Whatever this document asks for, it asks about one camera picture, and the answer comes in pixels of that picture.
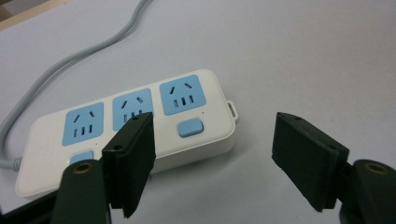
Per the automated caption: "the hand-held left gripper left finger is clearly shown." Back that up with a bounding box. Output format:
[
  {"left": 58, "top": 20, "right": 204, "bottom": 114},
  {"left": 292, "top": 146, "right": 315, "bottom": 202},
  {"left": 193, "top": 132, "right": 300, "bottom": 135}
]
[{"left": 50, "top": 111, "right": 157, "bottom": 224}]

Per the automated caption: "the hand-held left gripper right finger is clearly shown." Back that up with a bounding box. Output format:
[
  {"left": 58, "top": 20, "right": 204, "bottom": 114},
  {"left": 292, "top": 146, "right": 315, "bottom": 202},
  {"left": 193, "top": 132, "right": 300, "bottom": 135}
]
[{"left": 271, "top": 111, "right": 396, "bottom": 224}]

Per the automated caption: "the white and blue power strip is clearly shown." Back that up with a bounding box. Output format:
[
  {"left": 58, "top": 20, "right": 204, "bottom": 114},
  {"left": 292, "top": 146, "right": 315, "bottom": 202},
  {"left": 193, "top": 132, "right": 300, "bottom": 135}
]
[{"left": 14, "top": 68, "right": 240, "bottom": 199}]

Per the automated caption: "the grey power strip cable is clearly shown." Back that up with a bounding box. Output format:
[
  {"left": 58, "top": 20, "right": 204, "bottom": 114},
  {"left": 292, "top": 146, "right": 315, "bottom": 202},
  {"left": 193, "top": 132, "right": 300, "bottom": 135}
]
[{"left": 0, "top": 0, "right": 153, "bottom": 171}]

